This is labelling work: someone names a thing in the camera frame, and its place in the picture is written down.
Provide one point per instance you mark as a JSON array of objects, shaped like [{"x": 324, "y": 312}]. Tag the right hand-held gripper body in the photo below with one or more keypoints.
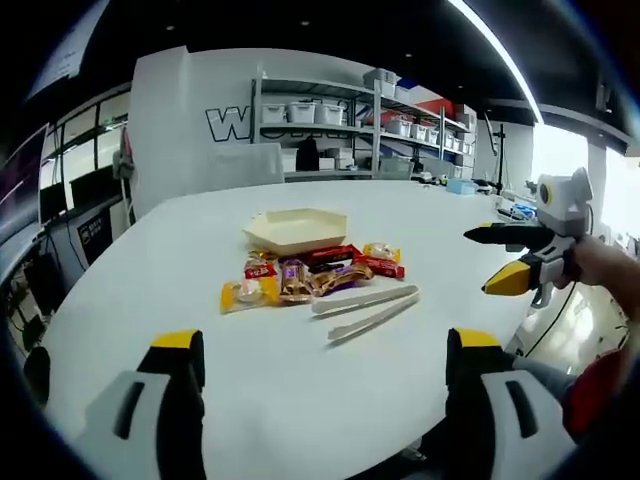
[{"x": 567, "y": 205}]

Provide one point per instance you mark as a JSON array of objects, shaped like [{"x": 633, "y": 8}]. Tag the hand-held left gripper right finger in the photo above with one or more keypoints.
[{"x": 505, "y": 425}]

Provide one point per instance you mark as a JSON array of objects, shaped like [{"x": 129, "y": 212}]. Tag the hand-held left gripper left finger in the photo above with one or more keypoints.
[{"x": 150, "y": 425}]

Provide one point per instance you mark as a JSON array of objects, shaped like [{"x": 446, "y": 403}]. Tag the small yellow food packet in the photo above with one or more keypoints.
[{"x": 382, "y": 251}]

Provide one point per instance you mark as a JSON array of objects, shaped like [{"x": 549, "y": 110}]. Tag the bright red food packet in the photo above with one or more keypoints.
[{"x": 382, "y": 266}]

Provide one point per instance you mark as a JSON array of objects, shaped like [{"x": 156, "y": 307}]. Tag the white food tongs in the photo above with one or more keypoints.
[{"x": 367, "y": 310}]

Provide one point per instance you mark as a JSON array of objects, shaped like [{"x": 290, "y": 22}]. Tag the yellow clear-window food packet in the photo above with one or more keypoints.
[{"x": 250, "y": 296}]

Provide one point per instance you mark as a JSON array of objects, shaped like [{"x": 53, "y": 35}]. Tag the long bronze food packet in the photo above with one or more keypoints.
[{"x": 335, "y": 280}]

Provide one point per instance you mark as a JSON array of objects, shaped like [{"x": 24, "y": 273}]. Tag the dark red food packet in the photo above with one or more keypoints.
[{"x": 330, "y": 256}]

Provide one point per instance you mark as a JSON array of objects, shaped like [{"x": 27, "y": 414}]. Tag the red and orange food packet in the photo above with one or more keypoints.
[{"x": 259, "y": 269}]

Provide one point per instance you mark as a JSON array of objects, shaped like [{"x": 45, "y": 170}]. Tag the bronze and purple food packet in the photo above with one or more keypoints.
[{"x": 294, "y": 282}]

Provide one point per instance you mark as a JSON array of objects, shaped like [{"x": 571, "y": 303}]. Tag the cream hexagonal paper container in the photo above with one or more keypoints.
[{"x": 300, "y": 232}]

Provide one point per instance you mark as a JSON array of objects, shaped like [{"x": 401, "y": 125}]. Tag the person's right hand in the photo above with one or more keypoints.
[{"x": 595, "y": 265}]

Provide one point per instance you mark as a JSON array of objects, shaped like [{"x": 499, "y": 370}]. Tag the person's grey trouser leg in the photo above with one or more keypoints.
[{"x": 540, "y": 372}]

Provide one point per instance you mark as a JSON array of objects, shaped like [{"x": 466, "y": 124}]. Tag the light blue box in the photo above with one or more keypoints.
[{"x": 460, "y": 186}]

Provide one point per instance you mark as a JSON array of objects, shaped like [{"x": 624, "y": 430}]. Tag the black metal stand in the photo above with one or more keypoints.
[{"x": 500, "y": 160}]

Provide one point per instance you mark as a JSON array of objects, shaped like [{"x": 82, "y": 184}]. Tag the person's red garment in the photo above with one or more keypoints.
[{"x": 595, "y": 395}]

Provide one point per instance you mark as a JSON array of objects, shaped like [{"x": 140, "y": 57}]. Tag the ceiling light strip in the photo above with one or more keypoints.
[{"x": 505, "y": 60}]

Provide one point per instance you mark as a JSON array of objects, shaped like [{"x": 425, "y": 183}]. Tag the grey metal shelving rack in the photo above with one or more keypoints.
[{"x": 372, "y": 130}]

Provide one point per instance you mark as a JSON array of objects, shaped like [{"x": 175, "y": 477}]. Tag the black cabinet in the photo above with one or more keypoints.
[{"x": 97, "y": 227}]

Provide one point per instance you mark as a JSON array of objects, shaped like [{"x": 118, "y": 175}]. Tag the black bag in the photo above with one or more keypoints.
[{"x": 307, "y": 154}]

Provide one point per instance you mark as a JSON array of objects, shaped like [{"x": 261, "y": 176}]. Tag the row of white storage bins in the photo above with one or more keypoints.
[{"x": 302, "y": 113}]

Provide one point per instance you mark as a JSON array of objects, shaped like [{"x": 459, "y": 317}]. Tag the white chair back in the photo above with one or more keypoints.
[{"x": 245, "y": 165}]

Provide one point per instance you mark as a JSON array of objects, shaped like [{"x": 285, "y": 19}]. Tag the hanging jacket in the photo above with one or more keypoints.
[{"x": 125, "y": 155}]

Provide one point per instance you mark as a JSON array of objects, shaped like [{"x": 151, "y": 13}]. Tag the dark wall monitor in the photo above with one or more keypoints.
[{"x": 20, "y": 185}]

